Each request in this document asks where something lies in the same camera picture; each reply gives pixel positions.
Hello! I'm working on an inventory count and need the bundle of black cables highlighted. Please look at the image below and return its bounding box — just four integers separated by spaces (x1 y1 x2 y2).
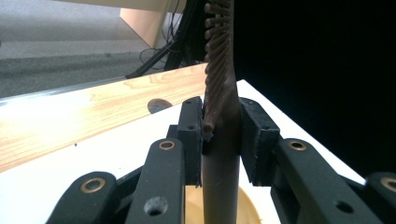
124 0 207 80

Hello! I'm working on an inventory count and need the light wooden board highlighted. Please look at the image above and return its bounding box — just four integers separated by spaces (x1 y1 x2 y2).
0 63 209 174

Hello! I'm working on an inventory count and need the beige furniture panel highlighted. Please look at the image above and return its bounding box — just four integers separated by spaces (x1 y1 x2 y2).
119 7 172 49

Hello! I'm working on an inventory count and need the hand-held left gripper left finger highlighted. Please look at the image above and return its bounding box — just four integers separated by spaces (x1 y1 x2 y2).
177 95 205 189

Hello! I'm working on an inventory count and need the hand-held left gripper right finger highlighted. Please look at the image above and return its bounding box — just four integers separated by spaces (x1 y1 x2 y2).
238 96 282 188

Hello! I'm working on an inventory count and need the dark brown comb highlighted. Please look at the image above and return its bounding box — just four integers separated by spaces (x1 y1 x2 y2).
201 0 243 224

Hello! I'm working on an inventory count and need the beige round dish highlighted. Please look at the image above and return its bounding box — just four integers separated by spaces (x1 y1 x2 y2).
184 184 263 224

